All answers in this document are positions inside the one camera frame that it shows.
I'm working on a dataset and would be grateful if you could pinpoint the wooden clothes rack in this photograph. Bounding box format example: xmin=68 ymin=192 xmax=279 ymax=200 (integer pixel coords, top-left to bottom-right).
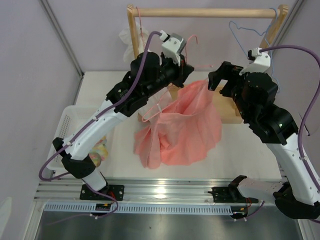
xmin=126 ymin=3 xmax=289 ymax=125

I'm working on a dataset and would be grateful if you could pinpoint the pink skirt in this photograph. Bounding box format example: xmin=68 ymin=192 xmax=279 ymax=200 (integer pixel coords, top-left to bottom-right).
xmin=134 ymin=80 xmax=222 ymax=169

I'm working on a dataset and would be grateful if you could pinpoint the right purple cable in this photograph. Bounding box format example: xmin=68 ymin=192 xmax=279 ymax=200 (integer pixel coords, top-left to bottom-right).
xmin=259 ymin=44 xmax=320 ymax=222

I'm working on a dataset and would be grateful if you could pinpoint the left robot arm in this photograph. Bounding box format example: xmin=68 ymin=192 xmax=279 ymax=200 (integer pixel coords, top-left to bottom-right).
xmin=52 ymin=51 xmax=194 ymax=200

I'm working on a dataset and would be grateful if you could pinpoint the pastel floral cloth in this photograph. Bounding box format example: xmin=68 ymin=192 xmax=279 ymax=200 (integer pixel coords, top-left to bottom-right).
xmin=89 ymin=136 xmax=109 ymax=167

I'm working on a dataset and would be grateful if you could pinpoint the white plastic basket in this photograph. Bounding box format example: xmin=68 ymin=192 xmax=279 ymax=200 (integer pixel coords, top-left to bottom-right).
xmin=47 ymin=105 xmax=97 ymax=173

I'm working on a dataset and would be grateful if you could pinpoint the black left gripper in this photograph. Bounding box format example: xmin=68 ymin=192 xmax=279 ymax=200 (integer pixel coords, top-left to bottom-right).
xmin=143 ymin=51 xmax=193 ymax=98

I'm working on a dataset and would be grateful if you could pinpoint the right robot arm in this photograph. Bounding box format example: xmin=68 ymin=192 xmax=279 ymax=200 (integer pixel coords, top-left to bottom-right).
xmin=208 ymin=61 xmax=320 ymax=222

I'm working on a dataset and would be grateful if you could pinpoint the purple cable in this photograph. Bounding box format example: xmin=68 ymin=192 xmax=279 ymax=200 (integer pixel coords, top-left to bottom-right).
xmin=259 ymin=44 xmax=320 ymax=222
xmin=38 ymin=30 xmax=163 ymax=181

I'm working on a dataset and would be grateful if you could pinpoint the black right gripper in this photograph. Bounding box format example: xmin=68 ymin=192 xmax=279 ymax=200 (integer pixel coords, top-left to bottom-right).
xmin=208 ymin=61 xmax=254 ymax=121

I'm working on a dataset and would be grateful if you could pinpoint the white garment on hanger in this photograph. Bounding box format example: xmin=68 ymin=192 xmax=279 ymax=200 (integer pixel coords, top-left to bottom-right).
xmin=117 ymin=21 xmax=166 ymax=123

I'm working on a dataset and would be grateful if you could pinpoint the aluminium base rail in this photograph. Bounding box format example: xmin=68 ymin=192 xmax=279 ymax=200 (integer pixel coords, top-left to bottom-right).
xmin=33 ymin=178 xmax=274 ymax=215

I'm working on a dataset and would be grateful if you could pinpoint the pink hanger with white garment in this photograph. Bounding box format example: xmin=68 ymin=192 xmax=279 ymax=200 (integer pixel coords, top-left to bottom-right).
xmin=135 ymin=6 xmax=144 ymax=39

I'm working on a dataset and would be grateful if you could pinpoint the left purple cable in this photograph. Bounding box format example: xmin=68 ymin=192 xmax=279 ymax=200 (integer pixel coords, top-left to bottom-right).
xmin=38 ymin=30 xmax=163 ymax=181

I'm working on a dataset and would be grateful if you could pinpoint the pink wire hanger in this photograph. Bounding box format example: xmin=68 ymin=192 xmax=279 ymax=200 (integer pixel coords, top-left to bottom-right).
xmin=141 ymin=34 xmax=215 ymax=123

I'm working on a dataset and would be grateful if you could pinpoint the blue wire hanger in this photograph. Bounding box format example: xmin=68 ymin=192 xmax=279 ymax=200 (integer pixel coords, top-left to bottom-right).
xmin=228 ymin=7 xmax=280 ymax=93

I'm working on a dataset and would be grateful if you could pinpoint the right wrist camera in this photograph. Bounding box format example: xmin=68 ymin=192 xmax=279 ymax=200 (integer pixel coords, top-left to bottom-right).
xmin=239 ymin=47 xmax=271 ymax=76

